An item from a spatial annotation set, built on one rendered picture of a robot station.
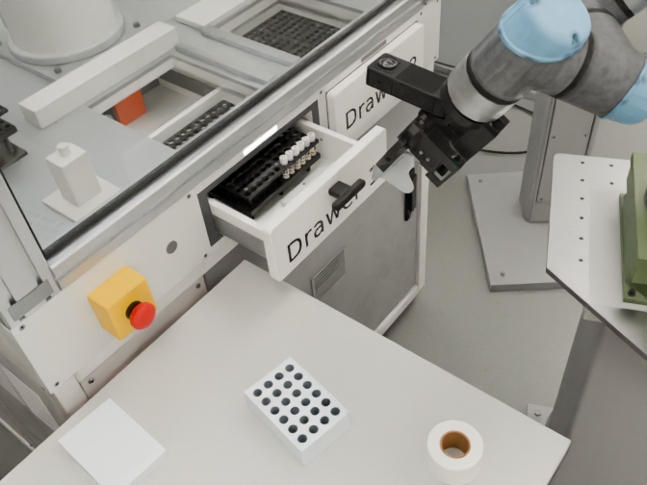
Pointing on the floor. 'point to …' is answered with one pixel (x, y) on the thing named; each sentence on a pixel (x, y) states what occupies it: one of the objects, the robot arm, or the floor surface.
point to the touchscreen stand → (527, 197)
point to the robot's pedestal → (601, 373)
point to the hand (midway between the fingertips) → (382, 163)
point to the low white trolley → (232, 441)
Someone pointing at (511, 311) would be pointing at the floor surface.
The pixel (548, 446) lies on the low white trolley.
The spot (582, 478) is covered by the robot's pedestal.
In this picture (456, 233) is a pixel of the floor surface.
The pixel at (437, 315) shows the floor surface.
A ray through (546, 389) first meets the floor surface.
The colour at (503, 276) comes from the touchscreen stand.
